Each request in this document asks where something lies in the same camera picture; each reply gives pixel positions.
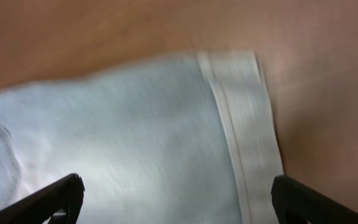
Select light blue denim shorts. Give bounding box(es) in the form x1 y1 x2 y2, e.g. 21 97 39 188
0 52 283 224

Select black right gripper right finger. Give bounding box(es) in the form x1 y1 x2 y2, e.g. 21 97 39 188
271 175 358 224

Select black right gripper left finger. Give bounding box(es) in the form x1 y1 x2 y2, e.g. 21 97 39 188
0 173 85 224

